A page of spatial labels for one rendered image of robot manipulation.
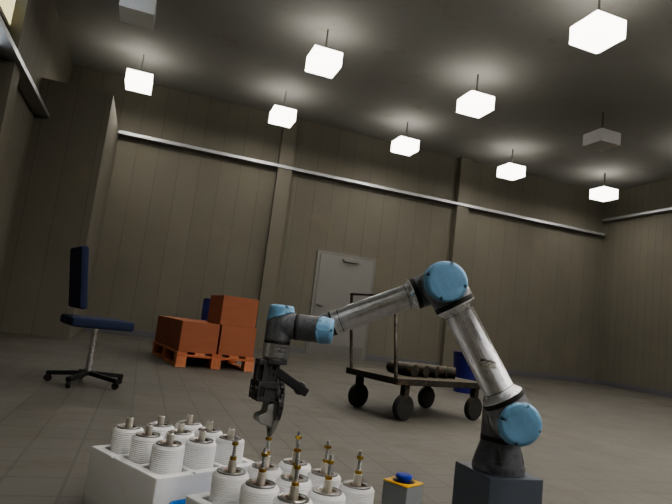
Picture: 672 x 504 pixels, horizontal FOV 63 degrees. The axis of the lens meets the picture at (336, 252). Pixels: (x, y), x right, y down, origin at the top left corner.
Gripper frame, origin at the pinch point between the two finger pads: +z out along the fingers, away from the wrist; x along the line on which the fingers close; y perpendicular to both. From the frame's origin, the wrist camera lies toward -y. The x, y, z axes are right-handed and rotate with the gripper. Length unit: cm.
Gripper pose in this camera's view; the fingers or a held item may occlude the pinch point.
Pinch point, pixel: (272, 431)
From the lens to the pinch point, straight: 164.3
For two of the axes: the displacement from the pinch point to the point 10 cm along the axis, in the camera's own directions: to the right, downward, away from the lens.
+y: -8.8, -1.7, -4.4
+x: 4.6, -0.6, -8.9
